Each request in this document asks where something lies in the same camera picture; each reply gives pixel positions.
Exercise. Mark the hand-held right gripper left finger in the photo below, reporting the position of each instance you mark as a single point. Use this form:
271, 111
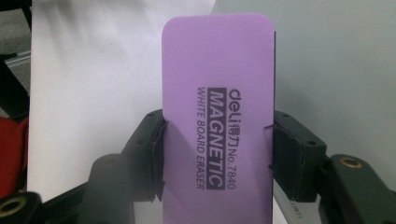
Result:
146, 155

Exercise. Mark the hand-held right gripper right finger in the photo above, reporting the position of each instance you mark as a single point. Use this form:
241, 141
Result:
295, 158

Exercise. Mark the glass whiteboard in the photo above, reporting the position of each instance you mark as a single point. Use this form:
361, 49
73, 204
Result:
330, 68

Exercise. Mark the purple whiteboard eraser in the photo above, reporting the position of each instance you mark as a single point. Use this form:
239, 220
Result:
218, 62

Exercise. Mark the red object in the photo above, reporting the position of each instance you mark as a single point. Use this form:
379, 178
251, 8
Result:
12, 155

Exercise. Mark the black metal stand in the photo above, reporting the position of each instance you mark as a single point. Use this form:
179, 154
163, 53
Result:
12, 93

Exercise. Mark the metal floor rail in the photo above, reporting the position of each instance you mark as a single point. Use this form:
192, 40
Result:
18, 59

